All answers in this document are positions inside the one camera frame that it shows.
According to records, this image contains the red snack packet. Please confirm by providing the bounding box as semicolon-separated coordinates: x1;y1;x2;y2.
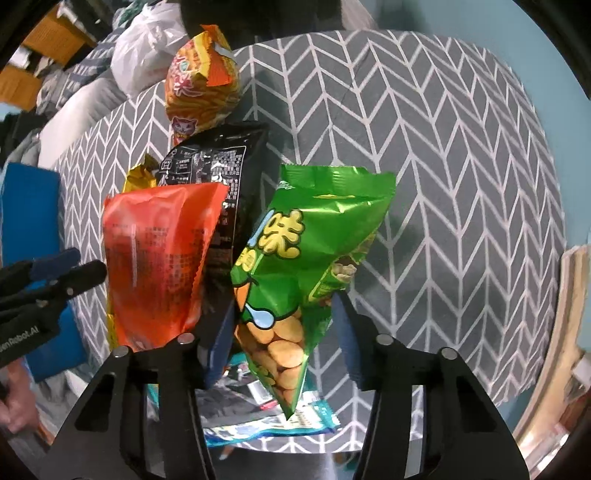
102;183;229;352

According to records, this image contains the person's left hand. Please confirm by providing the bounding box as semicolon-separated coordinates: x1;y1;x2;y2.
0;360;40;435

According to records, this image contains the blue checked mattress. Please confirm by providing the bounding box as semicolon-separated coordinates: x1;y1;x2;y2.
34;32;121;112

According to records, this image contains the black snack packet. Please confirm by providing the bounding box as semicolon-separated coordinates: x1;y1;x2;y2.
157;122;269;333

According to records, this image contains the white plastic bag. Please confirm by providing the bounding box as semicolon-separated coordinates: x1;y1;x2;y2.
111;2;185;97

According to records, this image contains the teal snack packet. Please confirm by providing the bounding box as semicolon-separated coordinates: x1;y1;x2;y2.
148;383;340;448

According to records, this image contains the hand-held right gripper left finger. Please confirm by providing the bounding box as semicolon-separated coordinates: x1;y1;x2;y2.
46;305;238;480

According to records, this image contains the orange taped snack bag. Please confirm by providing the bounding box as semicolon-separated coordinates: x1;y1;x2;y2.
165;25;242;146

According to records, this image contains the light wooden frame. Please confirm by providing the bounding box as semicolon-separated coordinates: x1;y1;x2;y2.
512;244;591;453

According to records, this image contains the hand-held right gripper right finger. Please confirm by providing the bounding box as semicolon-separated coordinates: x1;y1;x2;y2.
331;292;529;480

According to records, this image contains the grey sheeted bed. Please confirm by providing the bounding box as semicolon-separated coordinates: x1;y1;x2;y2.
37;78;125;158

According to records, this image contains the long yellow snack packet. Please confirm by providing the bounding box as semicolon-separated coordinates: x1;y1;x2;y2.
107;154;160;352

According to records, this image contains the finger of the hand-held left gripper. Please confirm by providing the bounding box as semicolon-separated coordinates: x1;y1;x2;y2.
0;260;108;319
0;248;82;289

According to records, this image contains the green peanut snack packet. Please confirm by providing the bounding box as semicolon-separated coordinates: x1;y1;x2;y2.
230;165;397;421

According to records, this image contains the wooden wardrobe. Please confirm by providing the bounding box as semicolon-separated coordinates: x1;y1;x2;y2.
0;4;98;112

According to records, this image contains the cardboard storage box blue rim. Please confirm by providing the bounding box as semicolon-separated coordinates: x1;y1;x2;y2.
0;161;88;384

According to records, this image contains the grey herringbone storage ottoman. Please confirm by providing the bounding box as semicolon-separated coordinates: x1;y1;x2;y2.
39;30;568;453

